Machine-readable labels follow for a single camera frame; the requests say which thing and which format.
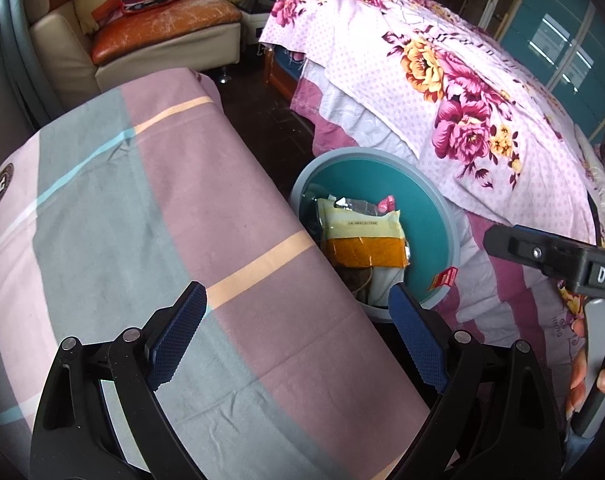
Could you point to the red paper tag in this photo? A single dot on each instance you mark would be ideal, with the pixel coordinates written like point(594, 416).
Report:
point(445, 277)

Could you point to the person's jeans leg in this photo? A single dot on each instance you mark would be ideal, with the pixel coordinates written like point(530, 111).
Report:
point(575, 455)

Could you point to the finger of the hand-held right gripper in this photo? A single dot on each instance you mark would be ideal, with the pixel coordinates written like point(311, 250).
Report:
point(512, 247)

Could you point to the teal trash bin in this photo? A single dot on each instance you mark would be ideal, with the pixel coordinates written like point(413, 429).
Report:
point(422, 210)

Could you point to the orange seat cushion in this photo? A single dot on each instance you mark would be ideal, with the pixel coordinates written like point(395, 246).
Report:
point(172, 20)

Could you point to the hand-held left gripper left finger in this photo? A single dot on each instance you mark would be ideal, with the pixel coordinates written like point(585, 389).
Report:
point(177, 335)

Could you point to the teal wardrobe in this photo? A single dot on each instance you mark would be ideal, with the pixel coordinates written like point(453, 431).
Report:
point(547, 35)

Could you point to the wooden bed frame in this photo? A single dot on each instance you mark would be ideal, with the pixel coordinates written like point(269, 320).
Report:
point(277, 80)

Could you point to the white nightstand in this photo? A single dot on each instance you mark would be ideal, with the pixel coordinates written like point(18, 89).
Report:
point(255, 25)

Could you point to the yellow orange snack packet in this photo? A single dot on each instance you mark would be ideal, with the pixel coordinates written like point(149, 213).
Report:
point(362, 240)

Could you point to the cream leather sofa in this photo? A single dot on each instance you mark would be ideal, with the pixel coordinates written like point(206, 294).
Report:
point(57, 45)

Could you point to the pink snack wrapper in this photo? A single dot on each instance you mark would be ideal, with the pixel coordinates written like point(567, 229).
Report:
point(386, 204)

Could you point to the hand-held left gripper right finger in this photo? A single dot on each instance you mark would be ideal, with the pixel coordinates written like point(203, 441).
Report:
point(417, 335)

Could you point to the pink floral bed sheet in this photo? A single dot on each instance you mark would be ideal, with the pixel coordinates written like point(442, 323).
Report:
point(432, 85)

